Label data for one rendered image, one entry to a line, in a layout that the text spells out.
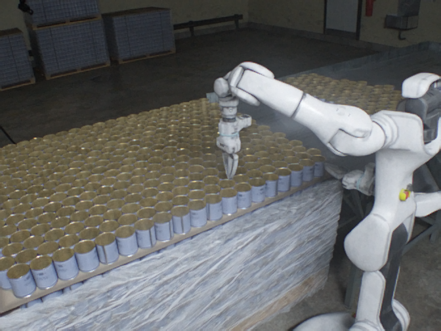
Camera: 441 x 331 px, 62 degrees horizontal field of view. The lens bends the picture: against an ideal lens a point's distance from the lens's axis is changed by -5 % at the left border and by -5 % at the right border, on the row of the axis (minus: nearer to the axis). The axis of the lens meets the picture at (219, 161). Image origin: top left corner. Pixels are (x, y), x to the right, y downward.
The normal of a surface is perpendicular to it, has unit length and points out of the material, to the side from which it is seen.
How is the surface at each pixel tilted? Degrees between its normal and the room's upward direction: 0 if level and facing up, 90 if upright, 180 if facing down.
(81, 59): 92
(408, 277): 0
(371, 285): 90
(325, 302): 0
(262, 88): 58
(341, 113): 25
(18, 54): 91
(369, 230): 89
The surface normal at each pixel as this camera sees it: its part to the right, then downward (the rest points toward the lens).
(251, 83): -0.57, -0.16
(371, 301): -0.77, 0.34
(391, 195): -0.58, 0.38
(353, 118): 0.07, -0.57
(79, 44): 0.60, 0.34
